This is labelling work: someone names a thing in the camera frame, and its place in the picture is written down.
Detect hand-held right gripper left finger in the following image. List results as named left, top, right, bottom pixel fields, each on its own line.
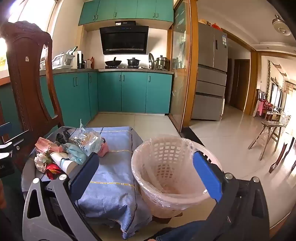
left=22, top=152, right=102, bottom=241

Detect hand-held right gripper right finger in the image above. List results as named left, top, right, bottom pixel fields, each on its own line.
left=193, top=151, right=270, bottom=241

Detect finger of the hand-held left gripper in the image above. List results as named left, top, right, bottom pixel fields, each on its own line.
left=0, top=122, right=12, bottom=142
left=0, top=130, right=31, bottom=163

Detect pink paper wrapper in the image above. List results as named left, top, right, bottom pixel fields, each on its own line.
left=35, top=137, right=59, bottom=154

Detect blue face mask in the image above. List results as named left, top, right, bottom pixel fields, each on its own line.
left=65, top=143, right=88, bottom=165

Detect white tissue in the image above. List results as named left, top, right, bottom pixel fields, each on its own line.
left=34, top=153, right=50, bottom=173

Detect dark green foil wrapper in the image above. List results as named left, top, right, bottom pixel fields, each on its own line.
left=55, top=130, right=74, bottom=145

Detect pink plastic wastebasket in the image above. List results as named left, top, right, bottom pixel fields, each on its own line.
left=131, top=136, right=223, bottom=219

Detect white paper cup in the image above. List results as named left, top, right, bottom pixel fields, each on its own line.
left=50, top=152, right=78, bottom=175

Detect blue cloth with yellow stripes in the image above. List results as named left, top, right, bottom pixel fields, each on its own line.
left=69, top=126, right=153, bottom=240

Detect red foil wrapper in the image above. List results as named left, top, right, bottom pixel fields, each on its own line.
left=45, top=163, right=67, bottom=180

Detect pink crumpled cloth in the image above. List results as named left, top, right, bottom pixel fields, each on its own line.
left=97, top=142, right=109, bottom=157

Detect clear plastic snack bag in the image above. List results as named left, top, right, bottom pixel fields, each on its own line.
left=69, top=119, right=104, bottom=157

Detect black doormat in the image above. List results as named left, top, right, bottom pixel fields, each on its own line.
left=179, top=126, right=205, bottom=146

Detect carved wooden chair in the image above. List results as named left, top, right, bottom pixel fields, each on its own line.
left=0, top=21, right=65, bottom=172

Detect wooden bench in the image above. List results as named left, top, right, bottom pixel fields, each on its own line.
left=248, top=120, right=285, bottom=161

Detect white dish rack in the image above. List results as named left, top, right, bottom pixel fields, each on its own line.
left=51, top=53, right=75, bottom=70

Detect red chairs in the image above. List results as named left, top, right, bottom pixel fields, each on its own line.
left=257, top=89, right=281, bottom=116

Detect silver refrigerator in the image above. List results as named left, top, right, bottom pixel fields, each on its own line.
left=191, top=22, right=228, bottom=121

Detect brown wooden door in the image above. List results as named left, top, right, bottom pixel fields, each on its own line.
left=231, top=59, right=250, bottom=112

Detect teal base cabinets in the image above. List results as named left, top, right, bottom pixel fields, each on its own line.
left=39, top=71, right=174, bottom=130

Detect wood framed glass door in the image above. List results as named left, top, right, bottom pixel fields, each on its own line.
left=168, top=0, right=199, bottom=132

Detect grey kitchen countertop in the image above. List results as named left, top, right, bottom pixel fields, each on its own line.
left=39, top=68, right=174, bottom=76

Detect black wok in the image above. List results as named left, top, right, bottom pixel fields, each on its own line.
left=105, top=57, right=122, bottom=67

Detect window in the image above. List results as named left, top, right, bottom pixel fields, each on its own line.
left=7, top=0, right=58, bottom=33

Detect steel stock pot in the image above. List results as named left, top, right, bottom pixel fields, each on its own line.
left=155, top=55, right=170, bottom=70

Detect black range hood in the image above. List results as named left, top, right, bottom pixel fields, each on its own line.
left=99, top=21, right=149, bottom=55

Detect ceiling lamp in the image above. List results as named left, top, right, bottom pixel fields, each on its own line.
left=272, top=14, right=291, bottom=36

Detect teal upper cabinets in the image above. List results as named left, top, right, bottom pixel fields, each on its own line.
left=78, top=0, right=174, bottom=26

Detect green wall garland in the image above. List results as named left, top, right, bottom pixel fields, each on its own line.
left=266, top=60, right=272, bottom=100

